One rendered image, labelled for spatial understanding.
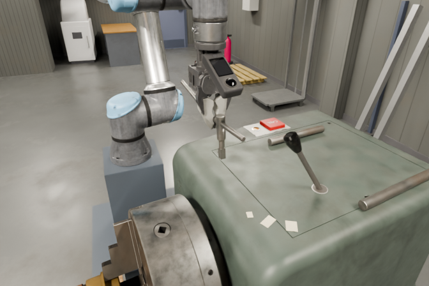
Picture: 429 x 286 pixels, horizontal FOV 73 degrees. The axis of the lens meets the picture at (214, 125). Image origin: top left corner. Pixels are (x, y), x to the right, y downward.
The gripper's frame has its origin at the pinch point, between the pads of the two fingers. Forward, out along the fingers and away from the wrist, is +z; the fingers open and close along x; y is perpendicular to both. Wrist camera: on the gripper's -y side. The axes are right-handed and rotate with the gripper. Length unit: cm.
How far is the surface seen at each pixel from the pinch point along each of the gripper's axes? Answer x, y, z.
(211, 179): 4.2, -6.5, 10.9
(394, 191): -27.8, -31.1, 8.6
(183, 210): 13.6, -11.6, 12.3
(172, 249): 18.9, -18.9, 14.0
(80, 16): -21, 669, 39
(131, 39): -108, 596, 83
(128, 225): 24.6, -5.8, 16.6
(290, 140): -7.3, -19.0, -3.4
